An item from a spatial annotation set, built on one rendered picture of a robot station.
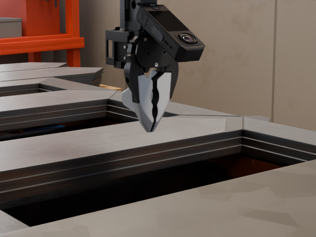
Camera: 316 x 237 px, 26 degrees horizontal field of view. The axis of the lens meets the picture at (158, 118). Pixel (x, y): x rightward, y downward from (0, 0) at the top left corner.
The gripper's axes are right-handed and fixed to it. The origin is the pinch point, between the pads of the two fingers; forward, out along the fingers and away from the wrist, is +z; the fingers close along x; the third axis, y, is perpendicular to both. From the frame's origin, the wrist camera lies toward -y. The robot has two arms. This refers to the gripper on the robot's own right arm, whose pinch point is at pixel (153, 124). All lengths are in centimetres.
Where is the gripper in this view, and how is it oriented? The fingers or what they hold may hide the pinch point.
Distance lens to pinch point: 102.1
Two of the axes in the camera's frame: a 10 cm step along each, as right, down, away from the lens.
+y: -6.2, -1.5, 7.7
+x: -7.9, 1.2, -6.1
